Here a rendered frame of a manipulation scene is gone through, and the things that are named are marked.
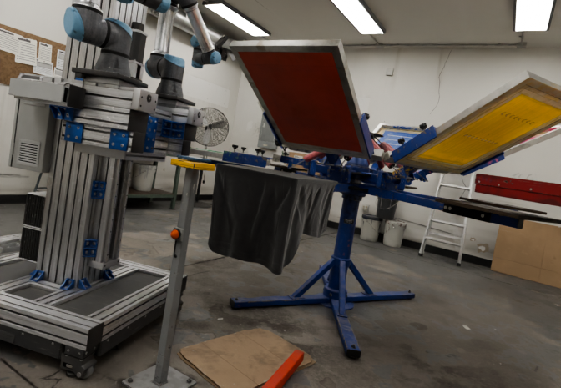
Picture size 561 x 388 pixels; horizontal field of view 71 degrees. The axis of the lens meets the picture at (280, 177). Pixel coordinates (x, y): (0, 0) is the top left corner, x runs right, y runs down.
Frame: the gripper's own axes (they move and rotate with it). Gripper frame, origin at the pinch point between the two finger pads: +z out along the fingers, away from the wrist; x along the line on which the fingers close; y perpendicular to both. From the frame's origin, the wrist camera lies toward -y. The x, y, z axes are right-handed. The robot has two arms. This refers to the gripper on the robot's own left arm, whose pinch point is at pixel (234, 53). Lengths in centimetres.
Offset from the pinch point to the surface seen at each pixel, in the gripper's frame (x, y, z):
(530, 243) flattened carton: 178, 98, 411
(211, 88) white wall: -341, 11, 281
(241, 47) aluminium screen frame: 64, 7, -55
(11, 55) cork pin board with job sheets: -296, 45, -38
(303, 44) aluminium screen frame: 97, 1, -51
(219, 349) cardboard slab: 94, 155, -46
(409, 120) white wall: -21, -20, 397
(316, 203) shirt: 113, 69, -28
